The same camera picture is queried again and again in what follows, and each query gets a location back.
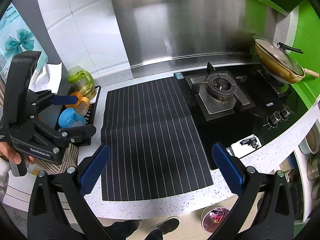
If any orange handled cup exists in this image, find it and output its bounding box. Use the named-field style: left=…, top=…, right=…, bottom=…
left=69, top=92, right=90, bottom=115

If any glass pan lid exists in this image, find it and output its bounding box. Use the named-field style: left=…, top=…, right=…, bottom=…
left=253, top=35, right=305, bottom=77

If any black glass gas stove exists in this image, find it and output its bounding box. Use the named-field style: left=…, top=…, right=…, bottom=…
left=176, top=62, right=309, bottom=170

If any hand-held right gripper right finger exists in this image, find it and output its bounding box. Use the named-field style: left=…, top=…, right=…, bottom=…
left=211, top=142, right=295, bottom=240

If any steel pot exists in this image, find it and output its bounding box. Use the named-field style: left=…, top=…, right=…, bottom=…
left=306, top=152, right=320, bottom=182
left=311, top=182, right=320, bottom=200

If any person's dark trouser leg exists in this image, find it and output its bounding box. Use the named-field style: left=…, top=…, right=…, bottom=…
left=100, top=220, right=165, bottom=240

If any blue handled cup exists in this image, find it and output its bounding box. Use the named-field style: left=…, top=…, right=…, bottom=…
left=58, top=107, right=87, bottom=130

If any round waste bin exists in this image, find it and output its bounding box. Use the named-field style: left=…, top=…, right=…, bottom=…
left=201, top=206, right=232, bottom=233

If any person's black shoe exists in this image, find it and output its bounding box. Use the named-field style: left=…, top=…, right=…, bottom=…
left=150, top=216, right=180, bottom=235

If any white paper sheet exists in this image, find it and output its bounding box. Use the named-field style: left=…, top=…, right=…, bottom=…
left=32, top=62, right=63, bottom=93

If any white rimmed bowl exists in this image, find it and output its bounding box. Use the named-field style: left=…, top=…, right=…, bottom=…
left=299, top=130, right=320, bottom=154

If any large white stove sticker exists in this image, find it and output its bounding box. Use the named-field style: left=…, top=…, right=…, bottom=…
left=231, top=134, right=262, bottom=155

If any striped cloth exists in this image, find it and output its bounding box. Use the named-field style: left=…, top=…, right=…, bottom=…
left=34, top=144, right=80, bottom=175

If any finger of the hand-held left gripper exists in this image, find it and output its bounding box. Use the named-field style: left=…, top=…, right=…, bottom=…
left=25, top=89, right=79, bottom=113
left=31, top=116, right=97, bottom=145

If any gold frying pan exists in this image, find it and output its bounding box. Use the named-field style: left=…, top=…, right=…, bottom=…
left=252, top=35, right=320, bottom=85

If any black striped mat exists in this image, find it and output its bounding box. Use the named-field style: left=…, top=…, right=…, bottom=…
left=101, top=76, right=215, bottom=202

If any green lidded jug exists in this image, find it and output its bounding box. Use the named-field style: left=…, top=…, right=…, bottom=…
left=67, top=65, right=97, bottom=98

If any person's left hand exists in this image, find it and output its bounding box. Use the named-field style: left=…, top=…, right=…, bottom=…
left=0, top=141, right=36, bottom=166

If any teal bow printed sheet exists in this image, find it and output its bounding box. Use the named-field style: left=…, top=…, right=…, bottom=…
left=0, top=4, right=48, bottom=80

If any gas burner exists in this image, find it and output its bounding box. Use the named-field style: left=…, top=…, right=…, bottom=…
left=257, top=69, right=292, bottom=98
left=185, top=61, right=256, bottom=121

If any black wire rack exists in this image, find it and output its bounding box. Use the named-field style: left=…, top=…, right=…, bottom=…
left=37, top=86, right=102, bottom=147

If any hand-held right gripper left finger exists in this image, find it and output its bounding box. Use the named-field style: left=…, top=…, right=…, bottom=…
left=27, top=144, right=112, bottom=240

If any dark grey panel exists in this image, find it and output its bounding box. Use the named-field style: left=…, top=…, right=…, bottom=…
left=11, top=0, right=63, bottom=67

